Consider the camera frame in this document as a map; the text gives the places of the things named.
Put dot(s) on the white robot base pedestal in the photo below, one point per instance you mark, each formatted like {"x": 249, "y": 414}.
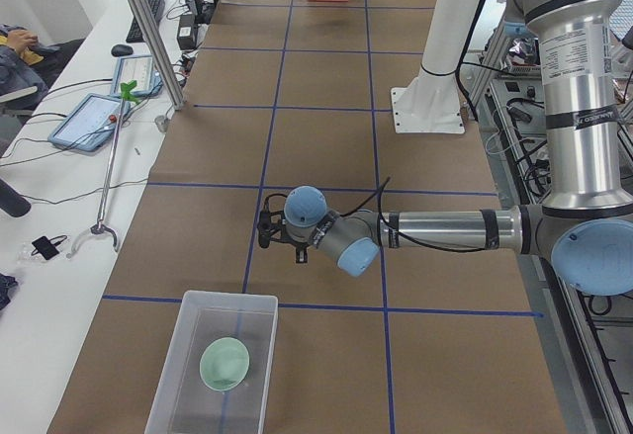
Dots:
{"x": 430, "y": 103}

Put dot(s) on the blue tablet far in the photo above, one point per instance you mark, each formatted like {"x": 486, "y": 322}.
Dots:
{"x": 139, "y": 68}

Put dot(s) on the seated person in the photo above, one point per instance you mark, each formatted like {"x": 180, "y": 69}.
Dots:
{"x": 26, "y": 62}

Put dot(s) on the blue tablet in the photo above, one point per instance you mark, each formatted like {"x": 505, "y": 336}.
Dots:
{"x": 90, "y": 124}
{"x": 139, "y": 68}

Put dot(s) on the black computer mouse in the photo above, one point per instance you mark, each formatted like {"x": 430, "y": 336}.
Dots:
{"x": 120, "y": 49}

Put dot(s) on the reacher grabber tool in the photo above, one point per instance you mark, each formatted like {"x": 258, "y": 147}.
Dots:
{"x": 100, "y": 228}

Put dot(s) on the aluminium frame post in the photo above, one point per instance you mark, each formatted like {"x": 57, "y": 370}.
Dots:
{"x": 158, "y": 51}

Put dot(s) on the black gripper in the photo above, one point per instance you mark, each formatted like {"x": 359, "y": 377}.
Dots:
{"x": 297, "y": 244}

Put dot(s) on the small black device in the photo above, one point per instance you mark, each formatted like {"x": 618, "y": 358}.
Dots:
{"x": 47, "y": 247}

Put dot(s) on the light green bowl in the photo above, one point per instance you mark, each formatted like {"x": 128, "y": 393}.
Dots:
{"x": 224, "y": 364}

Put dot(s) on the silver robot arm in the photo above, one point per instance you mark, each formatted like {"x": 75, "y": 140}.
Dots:
{"x": 583, "y": 228}

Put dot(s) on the blue tablet near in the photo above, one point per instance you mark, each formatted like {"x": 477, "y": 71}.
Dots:
{"x": 90, "y": 124}

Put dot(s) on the clear plastic storage box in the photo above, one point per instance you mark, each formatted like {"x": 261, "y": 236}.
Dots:
{"x": 182, "y": 403}

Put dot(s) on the black power adapter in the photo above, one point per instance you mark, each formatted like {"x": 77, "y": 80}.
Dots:
{"x": 187, "y": 32}

